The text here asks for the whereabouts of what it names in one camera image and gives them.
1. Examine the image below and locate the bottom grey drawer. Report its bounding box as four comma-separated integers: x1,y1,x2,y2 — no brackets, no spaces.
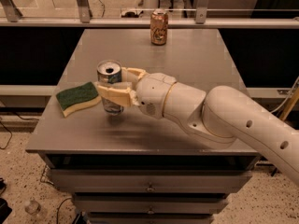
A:
88,213,213,224

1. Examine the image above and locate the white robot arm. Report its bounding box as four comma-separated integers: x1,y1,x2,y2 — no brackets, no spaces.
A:
96,63,299,185

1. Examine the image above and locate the green yellow sponge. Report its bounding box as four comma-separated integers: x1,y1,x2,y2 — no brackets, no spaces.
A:
56,82,101,118

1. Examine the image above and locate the silver blue redbull can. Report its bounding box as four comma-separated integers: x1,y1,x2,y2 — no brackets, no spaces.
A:
97,60,123,116

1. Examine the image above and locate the clear plastic water bottle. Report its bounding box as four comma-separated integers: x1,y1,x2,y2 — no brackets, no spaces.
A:
24,200,44,220

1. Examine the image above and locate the grey drawer cabinet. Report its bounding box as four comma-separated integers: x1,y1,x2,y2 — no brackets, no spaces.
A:
25,27,278,224

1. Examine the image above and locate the orange soda can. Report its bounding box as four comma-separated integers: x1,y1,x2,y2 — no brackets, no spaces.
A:
150,8,168,45

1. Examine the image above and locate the top grey drawer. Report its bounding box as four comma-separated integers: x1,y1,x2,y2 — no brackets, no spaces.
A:
50,169,251,193

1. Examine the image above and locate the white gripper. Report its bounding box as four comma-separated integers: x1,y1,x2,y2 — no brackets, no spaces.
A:
94,67,177,119

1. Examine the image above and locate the black floor cable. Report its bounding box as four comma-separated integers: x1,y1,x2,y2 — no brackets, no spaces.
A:
0,110,40,151

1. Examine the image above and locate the grey drawer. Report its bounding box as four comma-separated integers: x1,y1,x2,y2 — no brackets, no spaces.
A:
88,213,213,224
74,193,228,215
50,169,251,193

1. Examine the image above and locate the wooden yellow frame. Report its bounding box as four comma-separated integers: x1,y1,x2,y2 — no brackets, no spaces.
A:
279,88,299,121

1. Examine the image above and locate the middle grey drawer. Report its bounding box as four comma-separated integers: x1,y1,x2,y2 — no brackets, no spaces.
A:
74,193,228,215

